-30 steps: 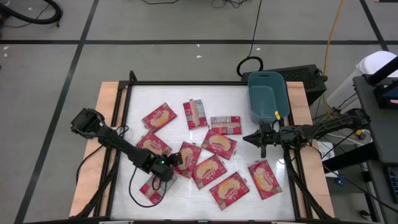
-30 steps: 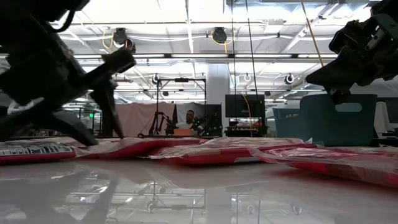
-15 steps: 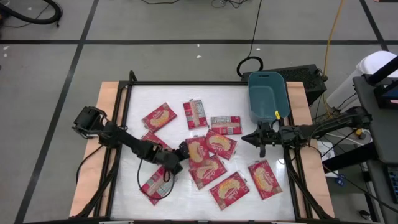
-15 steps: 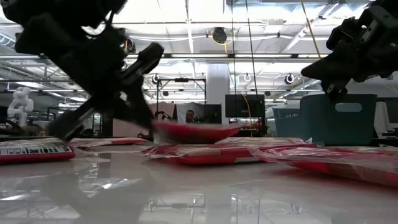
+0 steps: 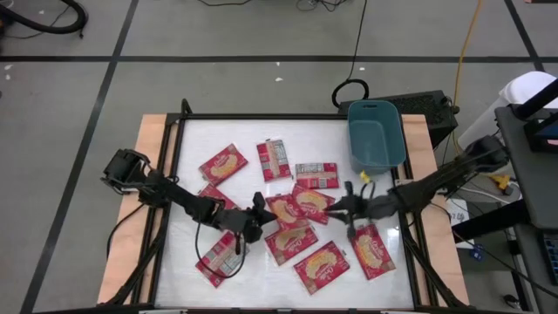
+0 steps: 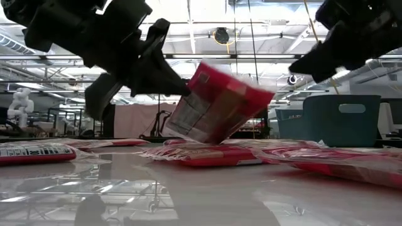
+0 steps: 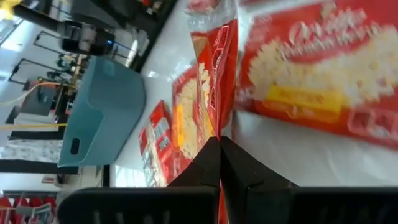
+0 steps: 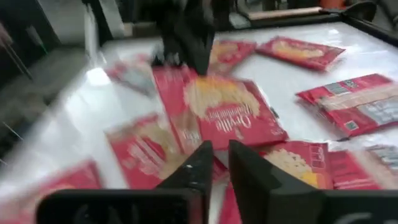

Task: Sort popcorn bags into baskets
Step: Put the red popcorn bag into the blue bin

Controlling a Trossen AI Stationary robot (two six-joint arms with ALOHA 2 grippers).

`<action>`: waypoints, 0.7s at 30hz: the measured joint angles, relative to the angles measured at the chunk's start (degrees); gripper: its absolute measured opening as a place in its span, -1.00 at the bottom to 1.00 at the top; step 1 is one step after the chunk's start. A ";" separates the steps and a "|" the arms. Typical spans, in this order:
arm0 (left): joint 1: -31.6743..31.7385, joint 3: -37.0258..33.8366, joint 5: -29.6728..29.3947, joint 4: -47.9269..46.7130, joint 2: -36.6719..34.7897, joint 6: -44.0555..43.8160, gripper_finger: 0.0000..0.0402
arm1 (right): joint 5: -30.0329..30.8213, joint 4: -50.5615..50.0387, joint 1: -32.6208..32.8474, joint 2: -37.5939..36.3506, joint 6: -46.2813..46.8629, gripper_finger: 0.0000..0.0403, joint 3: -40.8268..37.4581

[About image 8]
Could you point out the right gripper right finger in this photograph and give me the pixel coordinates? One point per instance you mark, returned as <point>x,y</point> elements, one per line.
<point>280,202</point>

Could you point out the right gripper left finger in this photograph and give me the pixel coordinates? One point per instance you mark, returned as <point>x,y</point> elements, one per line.
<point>186,202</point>

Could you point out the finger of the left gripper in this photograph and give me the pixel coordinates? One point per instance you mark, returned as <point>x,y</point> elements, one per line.
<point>171,51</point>
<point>200,53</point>

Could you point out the red popcorn bag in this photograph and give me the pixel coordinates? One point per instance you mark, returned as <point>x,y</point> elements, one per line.
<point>230,115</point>
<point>360,169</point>
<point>143,152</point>
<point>133,74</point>
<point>228,205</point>
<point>230,54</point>
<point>351,104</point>
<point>62,186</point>
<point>300,53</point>
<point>295,161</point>

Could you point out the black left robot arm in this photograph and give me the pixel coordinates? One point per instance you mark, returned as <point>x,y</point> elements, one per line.
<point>225,12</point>

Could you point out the light wooden side board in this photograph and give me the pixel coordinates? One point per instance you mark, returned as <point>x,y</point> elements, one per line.
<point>281,14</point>

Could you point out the orange object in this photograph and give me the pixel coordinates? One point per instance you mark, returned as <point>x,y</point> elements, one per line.
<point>332,3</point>

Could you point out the black metal table frame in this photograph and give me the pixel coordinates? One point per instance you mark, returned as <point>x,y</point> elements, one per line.
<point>367,28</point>

